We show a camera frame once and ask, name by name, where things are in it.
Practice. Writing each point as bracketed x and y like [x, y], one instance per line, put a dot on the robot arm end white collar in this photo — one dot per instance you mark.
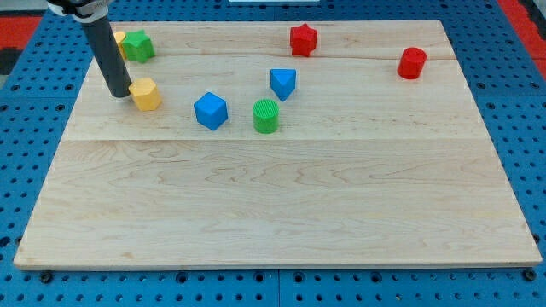
[83, 11]

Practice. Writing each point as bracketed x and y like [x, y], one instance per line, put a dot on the blue cube block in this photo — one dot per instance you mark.
[211, 111]

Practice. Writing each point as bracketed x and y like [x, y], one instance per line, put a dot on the light wooden board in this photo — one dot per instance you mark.
[366, 170]

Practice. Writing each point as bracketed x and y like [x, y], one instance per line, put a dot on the green cylinder block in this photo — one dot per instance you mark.
[265, 116]

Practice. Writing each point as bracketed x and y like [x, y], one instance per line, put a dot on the blue triangular prism block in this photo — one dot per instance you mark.
[283, 82]

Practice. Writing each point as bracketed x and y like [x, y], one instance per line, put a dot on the red star block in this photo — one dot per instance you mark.
[303, 40]

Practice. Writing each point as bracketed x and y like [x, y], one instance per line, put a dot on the yellow hexagon block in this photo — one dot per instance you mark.
[145, 94]

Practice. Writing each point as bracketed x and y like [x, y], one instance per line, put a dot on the red cylinder block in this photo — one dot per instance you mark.
[411, 63]

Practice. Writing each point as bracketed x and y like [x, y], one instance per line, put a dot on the green star block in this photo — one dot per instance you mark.
[138, 46]

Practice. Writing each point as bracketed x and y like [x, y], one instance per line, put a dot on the yellow block behind star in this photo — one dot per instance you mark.
[119, 39]

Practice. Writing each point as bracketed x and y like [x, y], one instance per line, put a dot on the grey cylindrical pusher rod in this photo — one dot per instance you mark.
[103, 44]

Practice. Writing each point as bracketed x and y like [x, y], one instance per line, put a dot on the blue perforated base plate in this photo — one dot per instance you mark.
[40, 91]

